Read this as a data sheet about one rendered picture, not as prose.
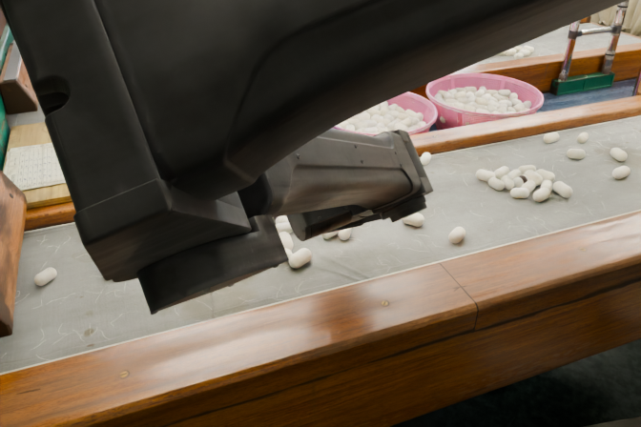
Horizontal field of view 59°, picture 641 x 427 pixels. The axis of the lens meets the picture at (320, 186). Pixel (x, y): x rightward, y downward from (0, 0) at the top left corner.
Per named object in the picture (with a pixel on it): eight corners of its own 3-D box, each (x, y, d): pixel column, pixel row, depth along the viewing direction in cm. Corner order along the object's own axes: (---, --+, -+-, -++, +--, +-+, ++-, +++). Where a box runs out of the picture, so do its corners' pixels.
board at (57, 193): (98, 196, 93) (96, 191, 93) (-4, 214, 89) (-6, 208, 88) (91, 120, 120) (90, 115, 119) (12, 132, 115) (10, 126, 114)
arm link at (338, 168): (229, 277, 20) (126, 6, 21) (113, 328, 22) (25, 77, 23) (445, 207, 60) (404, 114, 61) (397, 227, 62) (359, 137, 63)
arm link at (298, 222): (434, 204, 57) (401, 127, 58) (334, 245, 53) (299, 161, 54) (390, 225, 68) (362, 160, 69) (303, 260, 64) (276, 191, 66)
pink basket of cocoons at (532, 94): (560, 142, 131) (569, 104, 126) (462, 162, 123) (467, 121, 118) (491, 102, 153) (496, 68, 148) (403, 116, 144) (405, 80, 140)
